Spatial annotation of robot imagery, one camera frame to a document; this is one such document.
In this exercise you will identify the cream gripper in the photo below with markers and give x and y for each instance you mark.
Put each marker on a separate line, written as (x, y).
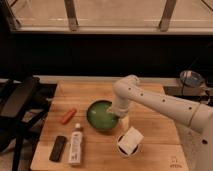
(125, 123)

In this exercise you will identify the green ceramic bowl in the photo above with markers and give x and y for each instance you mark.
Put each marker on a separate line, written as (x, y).
(99, 117)

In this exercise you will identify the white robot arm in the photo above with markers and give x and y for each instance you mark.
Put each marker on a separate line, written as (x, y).
(195, 115)

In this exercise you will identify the orange carrot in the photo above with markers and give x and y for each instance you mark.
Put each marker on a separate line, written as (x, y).
(66, 118)

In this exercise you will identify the white squeeze bottle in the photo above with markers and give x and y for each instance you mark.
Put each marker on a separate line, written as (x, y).
(75, 151)

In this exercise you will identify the black remote control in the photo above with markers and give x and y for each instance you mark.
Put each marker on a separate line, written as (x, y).
(58, 148)

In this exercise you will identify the round metal dish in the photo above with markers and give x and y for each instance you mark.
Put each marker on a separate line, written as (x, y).
(191, 78)

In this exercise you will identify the black office chair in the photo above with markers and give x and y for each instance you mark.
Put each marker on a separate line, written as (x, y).
(21, 107)

